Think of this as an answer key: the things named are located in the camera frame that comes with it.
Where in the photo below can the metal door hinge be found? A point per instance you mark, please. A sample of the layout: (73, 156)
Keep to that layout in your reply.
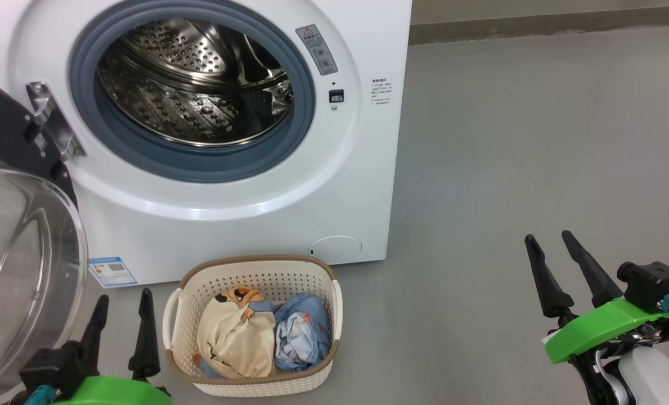
(53, 121)

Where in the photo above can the light blue printed garment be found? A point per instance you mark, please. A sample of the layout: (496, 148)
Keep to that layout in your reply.
(303, 337)

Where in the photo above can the grey rubber door gasket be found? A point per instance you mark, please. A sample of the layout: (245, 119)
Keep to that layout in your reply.
(143, 154)

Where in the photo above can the blue energy label sticker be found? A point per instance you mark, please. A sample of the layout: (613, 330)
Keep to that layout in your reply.
(112, 273)

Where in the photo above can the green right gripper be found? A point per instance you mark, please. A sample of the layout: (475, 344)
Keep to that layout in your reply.
(598, 329)

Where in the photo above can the cream perforated laundry basket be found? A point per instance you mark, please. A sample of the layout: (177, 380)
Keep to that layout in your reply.
(255, 275)

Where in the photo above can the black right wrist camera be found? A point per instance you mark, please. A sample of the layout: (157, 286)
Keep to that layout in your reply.
(655, 286)

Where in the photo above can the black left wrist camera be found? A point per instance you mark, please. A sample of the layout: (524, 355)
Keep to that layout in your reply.
(50, 365)

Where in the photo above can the white front-load washing machine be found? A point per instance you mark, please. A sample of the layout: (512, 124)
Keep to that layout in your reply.
(227, 230)

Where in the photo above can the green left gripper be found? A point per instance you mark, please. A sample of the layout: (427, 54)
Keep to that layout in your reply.
(115, 392)

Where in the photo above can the perforated steel drum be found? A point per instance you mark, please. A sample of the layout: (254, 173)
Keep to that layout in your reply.
(165, 95)

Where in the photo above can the round white filter cover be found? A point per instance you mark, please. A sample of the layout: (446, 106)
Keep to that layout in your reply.
(335, 250)

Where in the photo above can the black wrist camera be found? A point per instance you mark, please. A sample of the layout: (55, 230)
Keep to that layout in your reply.
(655, 286)
(50, 365)

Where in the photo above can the cream cartoon print garment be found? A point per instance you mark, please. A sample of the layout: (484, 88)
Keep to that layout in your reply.
(233, 340)

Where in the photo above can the grey warning sticker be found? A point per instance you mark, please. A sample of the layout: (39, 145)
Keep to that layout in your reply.
(317, 49)

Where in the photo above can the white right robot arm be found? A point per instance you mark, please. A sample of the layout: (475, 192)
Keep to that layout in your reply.
(655, 379)

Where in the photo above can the black glass washing machine door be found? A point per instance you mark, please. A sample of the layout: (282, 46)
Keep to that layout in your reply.
(25, 270)

